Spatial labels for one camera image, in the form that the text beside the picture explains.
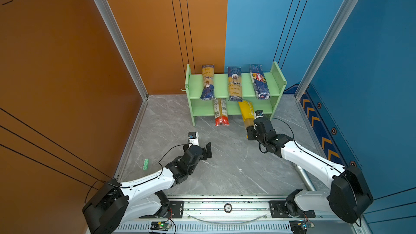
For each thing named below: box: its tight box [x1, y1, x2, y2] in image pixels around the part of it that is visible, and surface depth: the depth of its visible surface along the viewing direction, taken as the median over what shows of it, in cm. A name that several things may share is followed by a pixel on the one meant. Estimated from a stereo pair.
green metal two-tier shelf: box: [185, 61, 288, 127], surface depth 91 cm
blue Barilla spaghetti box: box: [249, 64, 271, 100], surface depth 86 cm
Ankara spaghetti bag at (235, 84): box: [227, 66, 243, 103], surface depth 86 cm
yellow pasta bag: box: [238, 100, 255, 122], surface depth 94 cm
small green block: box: [143, 158, 149, 171], surface depth 88 cm
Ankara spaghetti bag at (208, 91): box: [199, 64, 216, 101], surface depth 86 cm
